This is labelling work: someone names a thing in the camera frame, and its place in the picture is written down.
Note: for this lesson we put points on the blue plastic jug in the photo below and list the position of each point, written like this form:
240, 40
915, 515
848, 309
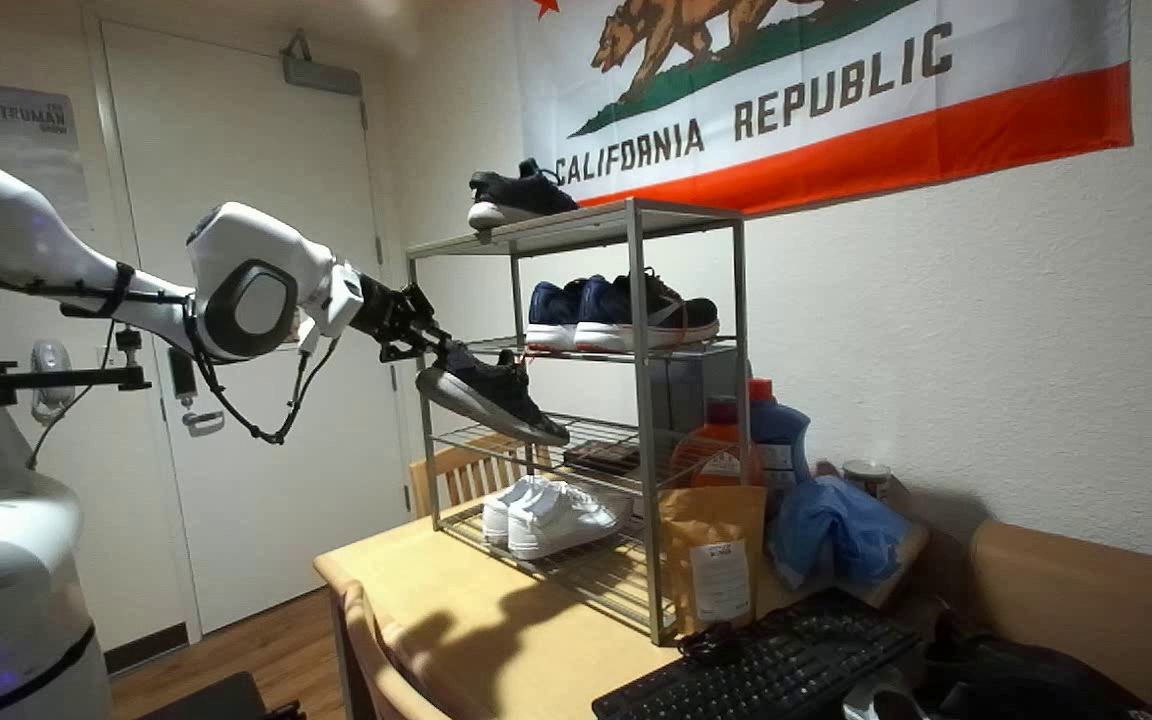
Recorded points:
784, 434

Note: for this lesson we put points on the brown paper bag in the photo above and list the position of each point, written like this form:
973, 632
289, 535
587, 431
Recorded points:
718, 563

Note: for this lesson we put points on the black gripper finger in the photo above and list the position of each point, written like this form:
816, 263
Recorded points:
425, 314
418, 351

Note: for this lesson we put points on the California Republic flag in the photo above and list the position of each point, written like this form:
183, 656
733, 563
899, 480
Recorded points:
868, 132

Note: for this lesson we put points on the grey door closer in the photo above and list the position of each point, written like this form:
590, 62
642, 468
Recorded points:
320, 74

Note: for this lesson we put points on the blue cloth bag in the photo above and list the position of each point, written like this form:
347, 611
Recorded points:
839, 535

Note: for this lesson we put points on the grey wall sign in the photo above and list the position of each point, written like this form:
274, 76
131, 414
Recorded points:
1, 112

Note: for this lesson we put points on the blue running sneaker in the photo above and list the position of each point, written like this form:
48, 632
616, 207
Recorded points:
550, 309
642, 314

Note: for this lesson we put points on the white rounded device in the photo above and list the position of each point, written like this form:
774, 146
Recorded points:
48, 366

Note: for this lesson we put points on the black computer keyboard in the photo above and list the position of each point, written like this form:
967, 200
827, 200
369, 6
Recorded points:
761, 673

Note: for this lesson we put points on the black sneaker white sole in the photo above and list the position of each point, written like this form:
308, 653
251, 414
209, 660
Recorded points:
490, 392
519, 193

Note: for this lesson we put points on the grey metal shoe rack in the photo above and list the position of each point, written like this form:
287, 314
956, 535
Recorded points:
638, 402

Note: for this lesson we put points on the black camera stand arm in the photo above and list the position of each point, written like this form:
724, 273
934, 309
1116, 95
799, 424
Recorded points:
70, 383

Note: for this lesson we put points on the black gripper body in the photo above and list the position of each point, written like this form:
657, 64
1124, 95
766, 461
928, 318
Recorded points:
380, 314

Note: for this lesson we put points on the white door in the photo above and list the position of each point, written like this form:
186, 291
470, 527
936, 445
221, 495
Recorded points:
308, 505

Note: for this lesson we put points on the grey storage box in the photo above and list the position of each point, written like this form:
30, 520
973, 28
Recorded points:
677, 392

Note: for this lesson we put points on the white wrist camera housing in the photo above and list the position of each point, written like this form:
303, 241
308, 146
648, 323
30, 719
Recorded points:
341, 297

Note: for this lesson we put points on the black backpack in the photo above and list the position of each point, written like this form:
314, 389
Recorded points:
1030, 682

